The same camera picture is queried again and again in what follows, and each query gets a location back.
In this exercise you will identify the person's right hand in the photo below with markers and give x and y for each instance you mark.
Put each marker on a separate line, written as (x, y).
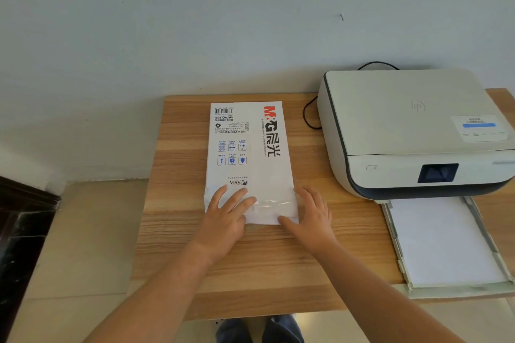
(316, 226)

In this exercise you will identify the person's left hand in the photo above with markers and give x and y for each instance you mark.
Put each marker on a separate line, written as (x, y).
(221, 222)

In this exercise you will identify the white printed paper package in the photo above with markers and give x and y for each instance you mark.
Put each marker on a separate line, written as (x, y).
(249, 133)

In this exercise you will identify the white paper stack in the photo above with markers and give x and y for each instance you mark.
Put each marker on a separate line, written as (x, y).
(438, 242)

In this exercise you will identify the white printer tray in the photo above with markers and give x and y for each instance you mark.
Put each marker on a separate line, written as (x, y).
(462, 291)

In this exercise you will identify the person's right forearm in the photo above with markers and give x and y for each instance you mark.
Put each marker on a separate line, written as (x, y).
(382, 302)

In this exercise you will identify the person's left forearm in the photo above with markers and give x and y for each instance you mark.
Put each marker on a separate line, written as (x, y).
(161, 298)

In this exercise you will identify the white printer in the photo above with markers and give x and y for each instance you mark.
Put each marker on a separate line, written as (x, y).
(394, 121)

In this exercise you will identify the blue jeans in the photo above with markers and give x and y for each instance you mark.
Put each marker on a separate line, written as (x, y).
(233, 332)

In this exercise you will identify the white sticker blue stripe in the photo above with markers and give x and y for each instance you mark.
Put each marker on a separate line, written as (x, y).
(479, 133)

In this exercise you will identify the dark wooden furniture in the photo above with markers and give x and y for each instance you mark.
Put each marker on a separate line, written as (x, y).
(20, 242)

